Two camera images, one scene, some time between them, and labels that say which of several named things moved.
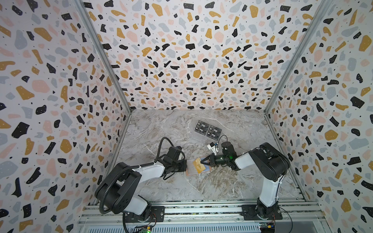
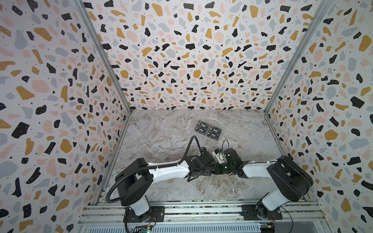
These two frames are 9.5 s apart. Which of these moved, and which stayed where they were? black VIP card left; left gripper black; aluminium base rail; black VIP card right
Moved: left gripper black
Stayed: black VIP card right; black VIP card left; aluminium base rail
